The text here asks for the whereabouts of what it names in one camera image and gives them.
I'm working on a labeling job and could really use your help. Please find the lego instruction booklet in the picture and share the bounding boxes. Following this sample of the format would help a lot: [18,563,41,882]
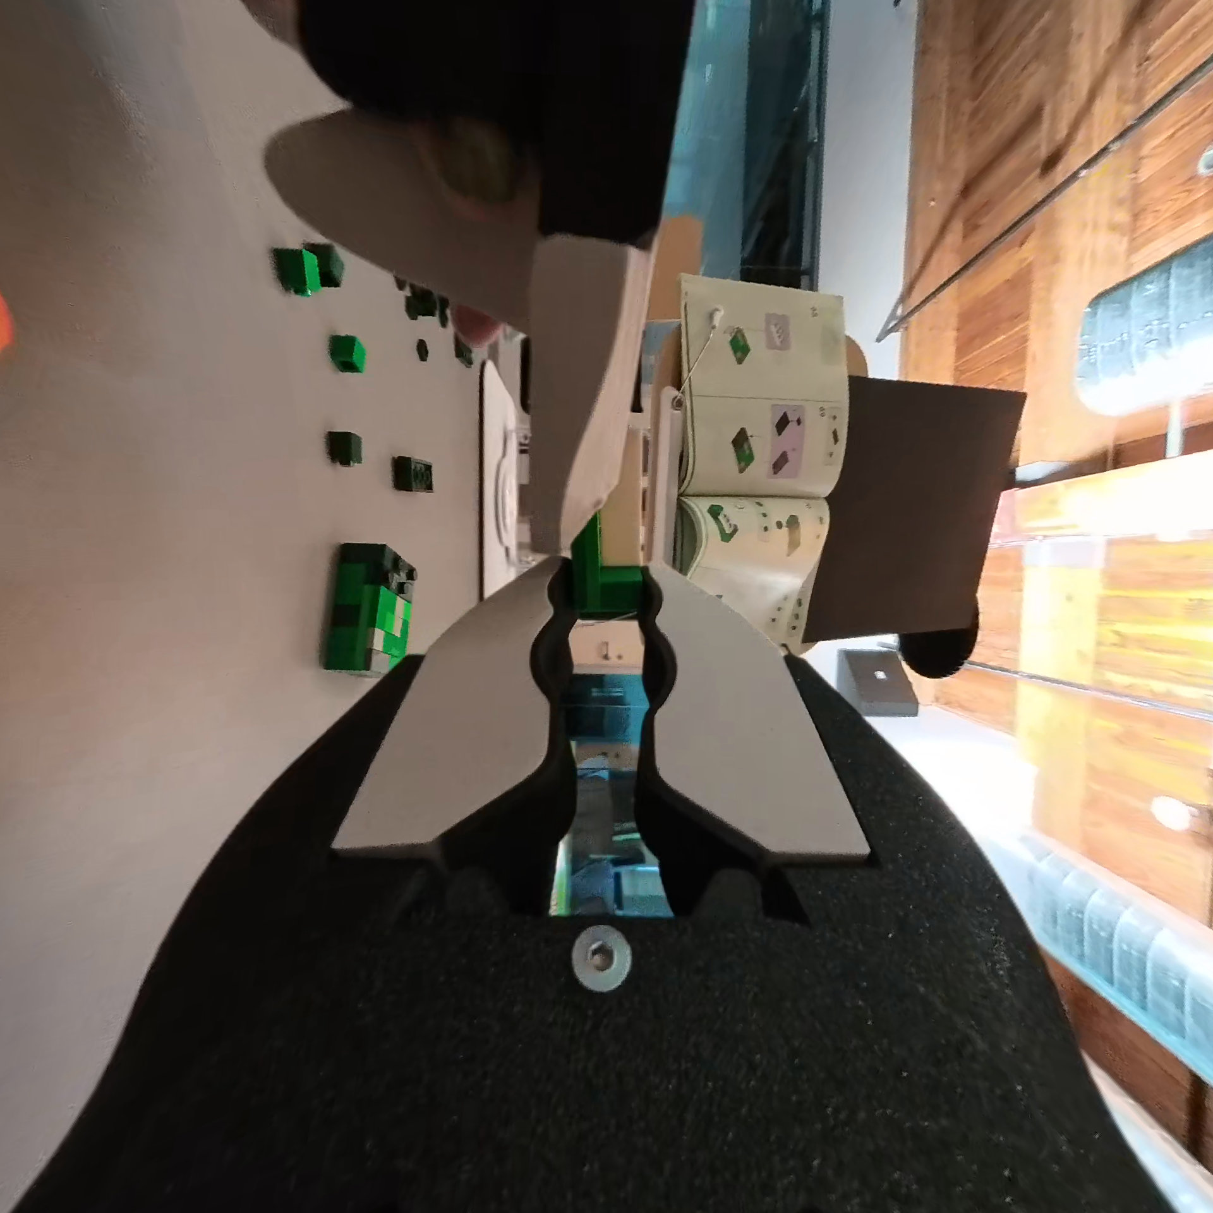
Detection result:
[674,273,850,657]

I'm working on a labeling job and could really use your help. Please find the white hanging cord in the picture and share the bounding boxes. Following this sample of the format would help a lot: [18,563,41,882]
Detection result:
[677,303,727,401]

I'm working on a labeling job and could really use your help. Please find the white book stand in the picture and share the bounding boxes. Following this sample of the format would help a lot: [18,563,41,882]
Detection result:
[478,326,870,655]

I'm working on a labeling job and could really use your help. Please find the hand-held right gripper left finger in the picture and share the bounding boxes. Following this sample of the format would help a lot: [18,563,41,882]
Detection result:
[332,557,577,856]

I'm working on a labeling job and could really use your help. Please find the green pixelated lego block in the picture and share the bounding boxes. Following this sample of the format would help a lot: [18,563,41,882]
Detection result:
[320,540,418,677]

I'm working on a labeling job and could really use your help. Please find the green white lego assembly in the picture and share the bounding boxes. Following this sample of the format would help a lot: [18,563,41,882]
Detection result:
[569,511,651,619]

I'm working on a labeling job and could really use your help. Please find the dark brown board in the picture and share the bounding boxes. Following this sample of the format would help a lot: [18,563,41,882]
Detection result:
[800,374,1028,680]

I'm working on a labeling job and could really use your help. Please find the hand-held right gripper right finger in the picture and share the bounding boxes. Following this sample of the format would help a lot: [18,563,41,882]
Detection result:
[635,566,872,866]

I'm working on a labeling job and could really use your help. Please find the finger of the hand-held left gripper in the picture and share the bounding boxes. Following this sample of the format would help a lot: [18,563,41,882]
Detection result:
[527,232,657,560]

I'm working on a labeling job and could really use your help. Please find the black floor box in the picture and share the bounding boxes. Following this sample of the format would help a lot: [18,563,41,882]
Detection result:
[837,647,921,719]

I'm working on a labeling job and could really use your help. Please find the person's left hand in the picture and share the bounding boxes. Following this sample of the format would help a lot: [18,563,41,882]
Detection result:
[428,115,524,352]

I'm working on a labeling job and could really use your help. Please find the pile of dark green lego pieces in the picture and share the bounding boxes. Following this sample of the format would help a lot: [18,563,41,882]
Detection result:
[392,273,475,369]

